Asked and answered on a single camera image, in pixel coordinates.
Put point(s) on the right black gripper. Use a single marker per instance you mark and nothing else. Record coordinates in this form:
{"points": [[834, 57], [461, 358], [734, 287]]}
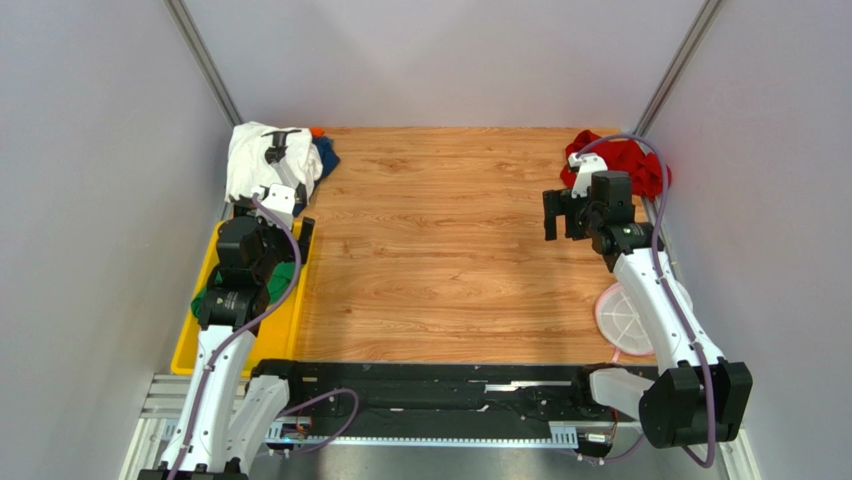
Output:
{"points": [[566, 213]]}

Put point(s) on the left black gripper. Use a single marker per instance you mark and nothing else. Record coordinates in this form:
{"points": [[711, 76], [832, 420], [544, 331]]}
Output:
{"points": [[288, 253]]}

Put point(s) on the green t shirt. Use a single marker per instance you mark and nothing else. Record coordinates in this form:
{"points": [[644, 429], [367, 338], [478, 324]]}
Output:
{"points": [[276, 287]]}

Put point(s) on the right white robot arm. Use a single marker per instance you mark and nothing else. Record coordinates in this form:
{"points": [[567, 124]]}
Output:
{"points": [[699, 397]]}

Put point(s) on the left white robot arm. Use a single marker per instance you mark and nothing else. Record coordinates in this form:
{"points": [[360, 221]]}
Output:
{"points": [[237, 345]]}

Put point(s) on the red t shirt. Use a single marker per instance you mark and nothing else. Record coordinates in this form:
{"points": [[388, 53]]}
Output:
{"points": [[621, 155]]}

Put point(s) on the blue t shirt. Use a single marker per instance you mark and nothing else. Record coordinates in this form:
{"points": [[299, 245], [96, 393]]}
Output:
{"points": [[325, 160]]}

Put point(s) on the white printed t shirt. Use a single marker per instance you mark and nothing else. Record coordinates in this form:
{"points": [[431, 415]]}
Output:
{"points": [[261, 155]]}

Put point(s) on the yellow plastic bin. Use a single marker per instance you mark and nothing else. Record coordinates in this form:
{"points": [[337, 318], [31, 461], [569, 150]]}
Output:
{"points": [[277, 333]]}

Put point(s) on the white pink round basket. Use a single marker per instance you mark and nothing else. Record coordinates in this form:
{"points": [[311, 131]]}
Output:
{"points": [[621, 323]]}

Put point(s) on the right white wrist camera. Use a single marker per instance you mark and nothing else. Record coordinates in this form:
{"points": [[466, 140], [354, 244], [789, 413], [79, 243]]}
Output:
{"points": [[584, 166]]}

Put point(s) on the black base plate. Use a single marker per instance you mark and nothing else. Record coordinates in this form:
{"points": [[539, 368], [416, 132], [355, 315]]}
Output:
{"points": [[424, 385]]}

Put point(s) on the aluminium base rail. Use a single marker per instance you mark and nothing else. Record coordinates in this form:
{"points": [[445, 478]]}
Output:
{"points": [[515, 416]]}

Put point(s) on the right aluminium frame post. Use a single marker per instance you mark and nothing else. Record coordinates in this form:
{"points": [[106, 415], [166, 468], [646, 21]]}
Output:
{"points": [[691, 42]]}

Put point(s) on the aluminium frame post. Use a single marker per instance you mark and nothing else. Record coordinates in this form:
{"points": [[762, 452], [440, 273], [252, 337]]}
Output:
{"points": [[192, 37], [691, 42]]}

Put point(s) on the left aluminium frame post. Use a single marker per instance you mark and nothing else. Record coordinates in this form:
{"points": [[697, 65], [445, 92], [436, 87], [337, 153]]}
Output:
{"points": [[192, 37]]}

